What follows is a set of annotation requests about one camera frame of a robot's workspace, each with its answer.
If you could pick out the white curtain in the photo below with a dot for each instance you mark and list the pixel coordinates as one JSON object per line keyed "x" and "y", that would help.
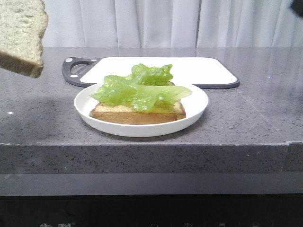
{"x": 172, "y": 23}

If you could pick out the black appliance front panel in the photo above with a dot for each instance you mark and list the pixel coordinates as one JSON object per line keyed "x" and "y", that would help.
{"x": 278, "y": 210}

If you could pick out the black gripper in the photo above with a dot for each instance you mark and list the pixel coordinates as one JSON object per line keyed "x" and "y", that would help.
{"x": 297, "y": 7}

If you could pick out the bread slice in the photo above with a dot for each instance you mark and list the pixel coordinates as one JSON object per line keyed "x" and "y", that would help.
{"x": 126, "y": 115}
{"x": 22, "y": 27}

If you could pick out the green lettuce leaf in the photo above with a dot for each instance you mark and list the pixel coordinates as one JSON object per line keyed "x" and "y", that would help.
{"x": 142, "y": 90}

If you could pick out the white cutting board grey rim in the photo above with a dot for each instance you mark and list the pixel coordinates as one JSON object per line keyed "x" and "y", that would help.
{"x": 203, "y": 72}

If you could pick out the white round plate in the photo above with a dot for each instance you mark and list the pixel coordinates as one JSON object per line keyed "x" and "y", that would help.
{"x": 194, "y": 106}

